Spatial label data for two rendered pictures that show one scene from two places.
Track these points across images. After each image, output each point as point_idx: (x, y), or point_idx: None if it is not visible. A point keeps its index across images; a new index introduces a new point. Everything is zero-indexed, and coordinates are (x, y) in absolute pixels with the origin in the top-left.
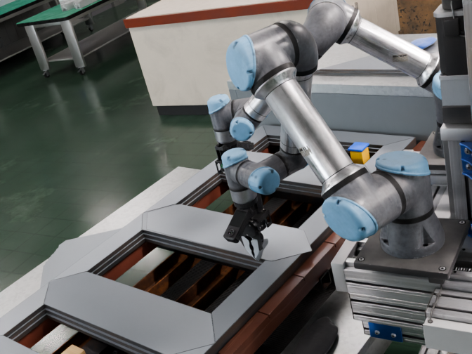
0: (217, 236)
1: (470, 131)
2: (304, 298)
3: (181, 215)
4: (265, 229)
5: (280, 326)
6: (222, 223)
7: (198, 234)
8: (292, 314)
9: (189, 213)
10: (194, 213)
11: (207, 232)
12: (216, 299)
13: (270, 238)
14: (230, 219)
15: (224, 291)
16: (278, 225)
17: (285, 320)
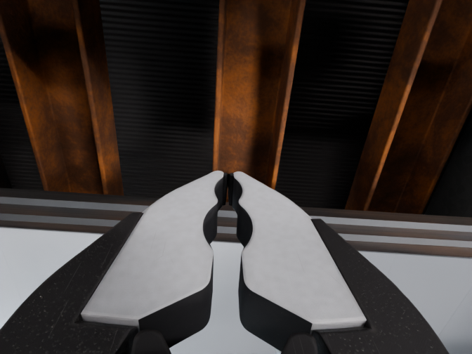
0: (253, 341)
1: None
2: (361, 131)
3: (3, 284)
4: (421, 286)
5: (341, 203)
6: (222, 291)
7: (180, 346)
8: (352, 173)
9: (14, 265)
10: (45, 265)
11: (204, 334)
12: (188, 181)
13: (451, 319)
14: (236, 267)
15: (187, 159)
16: (469, 263)
17: (345, 190)
